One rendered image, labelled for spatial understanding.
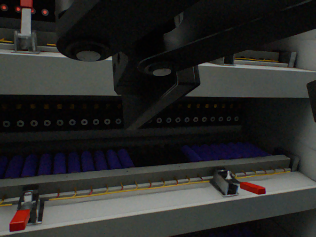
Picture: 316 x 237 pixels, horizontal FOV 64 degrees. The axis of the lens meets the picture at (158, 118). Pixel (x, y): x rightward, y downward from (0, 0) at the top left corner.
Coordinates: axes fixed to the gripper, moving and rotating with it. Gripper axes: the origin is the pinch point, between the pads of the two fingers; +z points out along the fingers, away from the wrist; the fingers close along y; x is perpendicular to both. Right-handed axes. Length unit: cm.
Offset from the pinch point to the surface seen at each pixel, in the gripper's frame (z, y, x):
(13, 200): 24.6, -16.3, -5.5
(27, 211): 17.3, -13.8, -6.3
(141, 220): 21.1, -1.4, -9.6
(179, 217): 21.4, 4.0, -10.1
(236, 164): 24.2, 16.4, -3.9
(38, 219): 21.5, -13.3, -7.7
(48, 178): 24.8, -12.4, -3.3
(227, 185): 20.4, 11.4, -6.6
